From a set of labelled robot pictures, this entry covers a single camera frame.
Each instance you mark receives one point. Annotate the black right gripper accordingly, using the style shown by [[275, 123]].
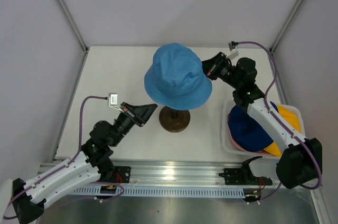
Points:
[[211, 66]]

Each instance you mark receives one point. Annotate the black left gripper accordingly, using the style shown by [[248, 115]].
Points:
[[138, 114]]

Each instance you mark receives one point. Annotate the mannequin head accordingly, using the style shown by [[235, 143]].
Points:
[[174, 121]]

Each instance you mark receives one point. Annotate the light blue bucket hat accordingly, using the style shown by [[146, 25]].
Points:
[[176, 79]]

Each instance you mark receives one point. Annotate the dark blue bucket hat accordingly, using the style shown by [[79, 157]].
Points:
[[248, 133]]

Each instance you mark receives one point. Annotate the yellow bucket hat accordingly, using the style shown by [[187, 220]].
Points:
[[292, 119]]

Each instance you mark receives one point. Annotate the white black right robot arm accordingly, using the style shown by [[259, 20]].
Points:
[[300, 163]]

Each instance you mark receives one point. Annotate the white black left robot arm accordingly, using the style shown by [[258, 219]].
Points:
[[91, 163]]

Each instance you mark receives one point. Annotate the white plastic basket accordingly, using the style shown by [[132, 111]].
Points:
[[231, 146]]

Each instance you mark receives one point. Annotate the pink bucket hat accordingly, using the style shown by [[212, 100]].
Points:
[[239, 146]]

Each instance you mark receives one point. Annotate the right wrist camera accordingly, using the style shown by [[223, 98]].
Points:
[[233, 48]]

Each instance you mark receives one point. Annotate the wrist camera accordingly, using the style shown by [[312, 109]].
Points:
[[113, 101], [233, 48]]

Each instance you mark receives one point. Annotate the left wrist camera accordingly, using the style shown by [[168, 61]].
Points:
[[113, 101]]

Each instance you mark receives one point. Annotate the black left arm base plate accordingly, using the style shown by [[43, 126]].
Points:
[[121, 174]]

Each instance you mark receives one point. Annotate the aluminium front rail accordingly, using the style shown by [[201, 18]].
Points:
[[176, 173]]

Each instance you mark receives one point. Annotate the white slotted cable duct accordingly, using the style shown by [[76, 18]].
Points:
[[160, 191]]

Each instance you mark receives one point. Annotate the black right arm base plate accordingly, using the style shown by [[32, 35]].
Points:
[[243, 176]]

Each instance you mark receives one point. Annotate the aluminium right corner post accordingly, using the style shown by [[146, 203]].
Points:
[[287, 24]]

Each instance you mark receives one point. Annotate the aluminium corner post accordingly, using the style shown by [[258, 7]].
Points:
[[287, 24], [71, 24]]

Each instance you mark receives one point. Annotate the aluminium left corner post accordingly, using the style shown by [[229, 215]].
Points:
[[71, 24]]

